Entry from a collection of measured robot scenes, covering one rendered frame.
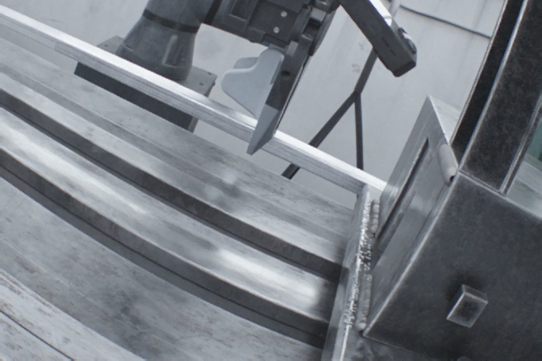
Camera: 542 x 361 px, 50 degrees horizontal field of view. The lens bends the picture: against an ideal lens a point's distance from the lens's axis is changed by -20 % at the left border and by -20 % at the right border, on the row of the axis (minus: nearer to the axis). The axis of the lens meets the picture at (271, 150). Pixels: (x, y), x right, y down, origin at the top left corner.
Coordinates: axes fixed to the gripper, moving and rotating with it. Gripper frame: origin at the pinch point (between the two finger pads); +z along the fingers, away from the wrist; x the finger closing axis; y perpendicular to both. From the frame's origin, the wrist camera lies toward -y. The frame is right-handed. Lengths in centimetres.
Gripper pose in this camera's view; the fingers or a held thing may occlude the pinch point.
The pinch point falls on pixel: (261, 135)
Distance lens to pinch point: 63.3
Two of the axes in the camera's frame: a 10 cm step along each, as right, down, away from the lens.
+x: -2.3, 3.9, -8.9
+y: -9.0, -4.3, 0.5
